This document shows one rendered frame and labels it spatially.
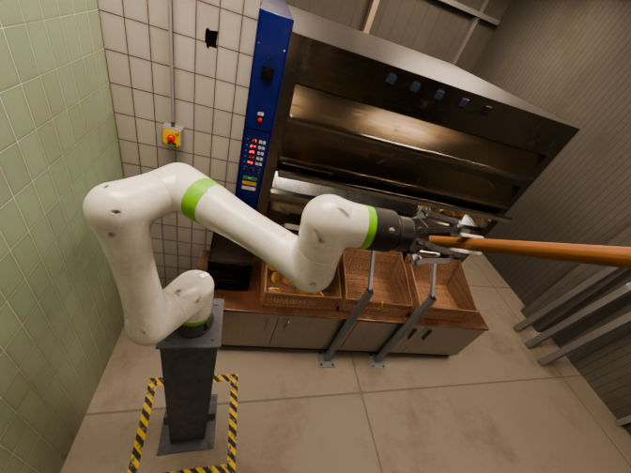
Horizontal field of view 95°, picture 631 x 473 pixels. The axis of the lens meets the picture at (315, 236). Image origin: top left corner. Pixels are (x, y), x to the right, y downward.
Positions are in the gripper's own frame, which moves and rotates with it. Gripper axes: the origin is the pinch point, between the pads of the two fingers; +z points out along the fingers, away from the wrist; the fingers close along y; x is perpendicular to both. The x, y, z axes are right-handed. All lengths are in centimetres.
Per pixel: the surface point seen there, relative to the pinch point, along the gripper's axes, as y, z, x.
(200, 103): -58, -78, -114
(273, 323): 70, -15, -150
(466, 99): -88, 66, -86
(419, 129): -71, 49, -102
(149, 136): -39, -105, -131
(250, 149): -42, -49, -123
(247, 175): -28, -48, -135
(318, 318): 63, 16, -143
